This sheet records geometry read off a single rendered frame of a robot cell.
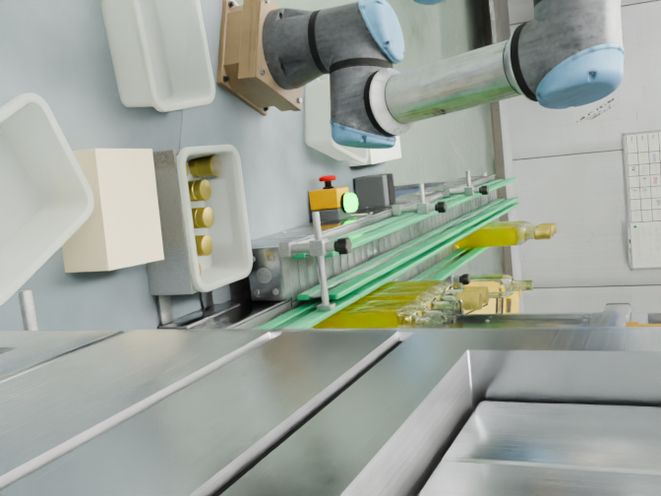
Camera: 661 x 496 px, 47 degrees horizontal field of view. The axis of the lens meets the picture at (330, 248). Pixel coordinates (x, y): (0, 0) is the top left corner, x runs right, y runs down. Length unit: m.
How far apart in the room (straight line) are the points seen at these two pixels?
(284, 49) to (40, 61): 0.49
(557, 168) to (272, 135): 5.73
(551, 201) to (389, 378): 6.98
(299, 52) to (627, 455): 1.24
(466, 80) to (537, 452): 0.99
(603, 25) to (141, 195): 0.67
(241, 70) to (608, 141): 5.91
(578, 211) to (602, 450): 6.98
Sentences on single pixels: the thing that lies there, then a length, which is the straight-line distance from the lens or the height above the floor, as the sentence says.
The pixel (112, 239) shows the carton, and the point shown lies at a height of 0.82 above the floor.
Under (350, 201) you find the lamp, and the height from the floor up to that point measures 0.85.
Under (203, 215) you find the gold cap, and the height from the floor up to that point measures 0.81.
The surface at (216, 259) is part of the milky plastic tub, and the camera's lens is 1.34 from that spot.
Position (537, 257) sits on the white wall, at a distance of 7.33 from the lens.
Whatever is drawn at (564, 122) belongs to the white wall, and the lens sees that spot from 7.19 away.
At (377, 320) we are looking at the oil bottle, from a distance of 1.32.
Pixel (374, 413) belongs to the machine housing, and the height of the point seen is 1.42.
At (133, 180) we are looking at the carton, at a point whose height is 0.83.
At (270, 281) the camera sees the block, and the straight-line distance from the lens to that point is 1.34.
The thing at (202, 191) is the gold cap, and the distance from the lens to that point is 1.25.
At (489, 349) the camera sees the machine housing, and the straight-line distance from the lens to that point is 0.30.
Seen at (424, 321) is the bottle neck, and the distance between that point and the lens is 1.31.
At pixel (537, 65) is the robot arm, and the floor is 1.34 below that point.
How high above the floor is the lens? 1.51
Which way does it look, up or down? 24 degrees down
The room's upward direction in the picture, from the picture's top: 87 degrees clockwise
